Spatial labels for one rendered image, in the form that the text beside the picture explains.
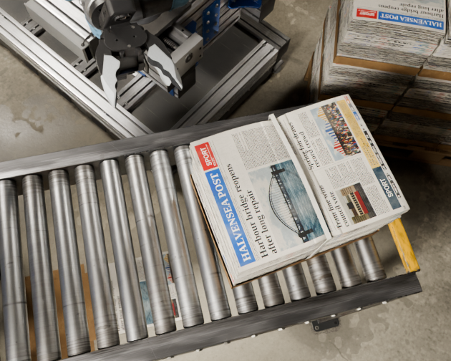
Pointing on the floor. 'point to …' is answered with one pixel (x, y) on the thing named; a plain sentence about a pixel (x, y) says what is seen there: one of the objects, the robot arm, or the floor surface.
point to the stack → (385, 90)
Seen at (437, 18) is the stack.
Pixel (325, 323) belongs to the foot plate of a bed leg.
